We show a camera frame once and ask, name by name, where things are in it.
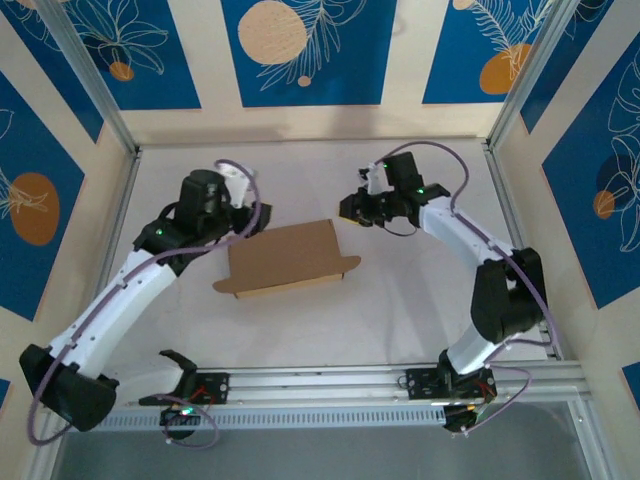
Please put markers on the brown cardboard paper box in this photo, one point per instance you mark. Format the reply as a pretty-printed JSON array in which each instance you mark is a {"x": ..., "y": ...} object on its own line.
[{"x": 285, "y": 255}]

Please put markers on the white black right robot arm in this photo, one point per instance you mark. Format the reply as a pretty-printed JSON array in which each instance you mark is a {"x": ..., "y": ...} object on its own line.
[{"x": 505, "y": 300}]

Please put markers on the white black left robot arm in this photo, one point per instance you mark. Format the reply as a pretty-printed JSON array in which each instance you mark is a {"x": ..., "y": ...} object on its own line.
[{"x": 120, "y": 300}]

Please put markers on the aluminium table edge rail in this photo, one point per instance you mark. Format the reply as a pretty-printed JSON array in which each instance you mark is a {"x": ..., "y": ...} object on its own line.
[
  {"x": 497, "y": 175},
  {"x": 125, "y": 200}
]

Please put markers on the blue wall panel fern drawing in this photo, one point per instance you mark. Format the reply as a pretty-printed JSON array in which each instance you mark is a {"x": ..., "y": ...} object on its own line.
[{"x": 450, "y": 75}]

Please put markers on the blue wall panel cream circle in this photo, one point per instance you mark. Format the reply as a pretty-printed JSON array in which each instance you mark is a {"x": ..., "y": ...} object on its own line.
[{"x": 350, "y": 75}]

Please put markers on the blue wall panel flower drawing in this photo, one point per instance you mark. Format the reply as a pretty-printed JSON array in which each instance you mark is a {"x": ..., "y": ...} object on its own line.
[{"x": 150, "y": 85}]

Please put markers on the narrow plain blue wall panel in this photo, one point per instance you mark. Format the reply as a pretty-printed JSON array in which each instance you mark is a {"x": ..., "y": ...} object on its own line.
[
  {"x": 80, "y": 100},
  {"x": 547, "y": 80}
]

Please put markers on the wide aluminium base rail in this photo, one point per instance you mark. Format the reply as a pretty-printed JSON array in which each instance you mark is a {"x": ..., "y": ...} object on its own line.
[{"x": 325, "y": 380}]

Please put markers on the blue wall panel big orange circle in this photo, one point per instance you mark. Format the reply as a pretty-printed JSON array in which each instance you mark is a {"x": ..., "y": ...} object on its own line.
[{"x": 45, "y": 150}]

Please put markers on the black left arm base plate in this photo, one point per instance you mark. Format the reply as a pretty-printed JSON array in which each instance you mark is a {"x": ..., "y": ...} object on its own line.
[{"x": 215, "y": 387}]

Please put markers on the aluminium frame post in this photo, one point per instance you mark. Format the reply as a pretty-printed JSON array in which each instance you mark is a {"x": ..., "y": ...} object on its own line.
[
  {"x": 530, "y": 65},
  {"x": 88, "y": 65}
]

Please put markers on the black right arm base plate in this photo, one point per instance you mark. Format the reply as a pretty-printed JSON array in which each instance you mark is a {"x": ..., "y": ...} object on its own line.
[{"x": 422, "y": 384}]

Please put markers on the blue wall panel dark circle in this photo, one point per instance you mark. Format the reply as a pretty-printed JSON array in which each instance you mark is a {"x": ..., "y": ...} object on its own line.
[{"x": 575, "y": 225}]

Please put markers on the small blue wall panel piece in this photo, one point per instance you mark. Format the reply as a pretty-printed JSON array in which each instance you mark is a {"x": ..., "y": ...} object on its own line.
[
  {"x": 4, "y": 392},
  {"x": 632, "y": 380}
]

